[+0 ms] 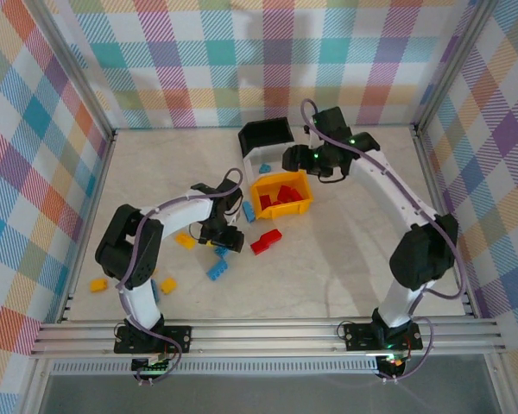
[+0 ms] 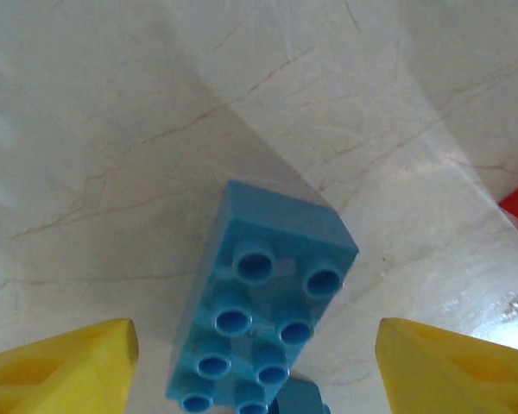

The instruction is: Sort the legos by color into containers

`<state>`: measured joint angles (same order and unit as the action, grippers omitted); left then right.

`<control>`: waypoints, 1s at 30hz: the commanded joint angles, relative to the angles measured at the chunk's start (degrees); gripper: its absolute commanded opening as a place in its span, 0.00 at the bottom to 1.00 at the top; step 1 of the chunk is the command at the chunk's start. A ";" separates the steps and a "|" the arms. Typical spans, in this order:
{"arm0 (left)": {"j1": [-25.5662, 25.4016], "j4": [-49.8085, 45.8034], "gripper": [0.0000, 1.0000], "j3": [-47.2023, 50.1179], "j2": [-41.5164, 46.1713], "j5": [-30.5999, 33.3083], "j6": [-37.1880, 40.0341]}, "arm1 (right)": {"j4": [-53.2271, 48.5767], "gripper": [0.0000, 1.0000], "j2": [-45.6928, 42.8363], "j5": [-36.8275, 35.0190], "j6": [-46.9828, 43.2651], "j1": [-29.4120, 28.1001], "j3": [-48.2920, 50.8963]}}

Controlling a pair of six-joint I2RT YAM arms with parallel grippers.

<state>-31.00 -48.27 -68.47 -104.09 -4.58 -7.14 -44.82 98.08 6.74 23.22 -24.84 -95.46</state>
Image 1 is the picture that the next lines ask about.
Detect white plastic container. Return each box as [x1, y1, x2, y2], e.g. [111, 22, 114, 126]
[240, 144, 288, 193]

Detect red stepped double lego piece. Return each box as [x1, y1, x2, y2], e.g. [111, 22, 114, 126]
[250, 229, 284, 257]

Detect yellow plastic container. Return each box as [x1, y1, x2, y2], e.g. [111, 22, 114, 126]
[249, 169, 315, 221]

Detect black plastic container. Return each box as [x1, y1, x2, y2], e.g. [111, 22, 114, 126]
[237, 116, 295, 161]

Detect left controller board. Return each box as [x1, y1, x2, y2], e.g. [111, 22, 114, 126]
[130, 354, 174, 377]

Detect controller board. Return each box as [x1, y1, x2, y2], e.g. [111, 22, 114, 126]
[130, 354, 174, 377]
[377, 352, 409, 373]

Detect right controller board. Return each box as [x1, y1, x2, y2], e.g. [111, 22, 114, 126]
[377, 352, 409, 373]

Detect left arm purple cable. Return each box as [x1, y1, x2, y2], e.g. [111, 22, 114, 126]
[117, 167, 244, 386]

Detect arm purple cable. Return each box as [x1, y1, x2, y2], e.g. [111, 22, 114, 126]
[300, 97, 466, 383]
[117, 167, 244, 386]

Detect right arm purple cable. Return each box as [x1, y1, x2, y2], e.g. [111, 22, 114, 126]
[300, 97, 466, 383]

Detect aluminium side rail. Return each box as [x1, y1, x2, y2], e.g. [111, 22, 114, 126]
[56, 129, 117, 324]
[410, 123, 478, 320]

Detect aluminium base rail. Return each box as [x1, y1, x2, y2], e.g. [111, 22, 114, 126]
[29, 317, 507, 358]

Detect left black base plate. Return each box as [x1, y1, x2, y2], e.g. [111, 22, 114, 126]
[113, 324, 193, 356]

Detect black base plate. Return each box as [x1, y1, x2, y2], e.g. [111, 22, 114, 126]
[113, 324, 193, 356]
[342, 321, 425, 352]

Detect aluminium frame post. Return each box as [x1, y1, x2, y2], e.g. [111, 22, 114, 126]
[412, 0, 502, 137]
[23, 0, 116, 139]

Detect grey slotted cable duct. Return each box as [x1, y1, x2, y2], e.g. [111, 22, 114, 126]
[50, 360, 381, 376]

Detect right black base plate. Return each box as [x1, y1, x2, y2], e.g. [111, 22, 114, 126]
[342, 321, 425, 352]

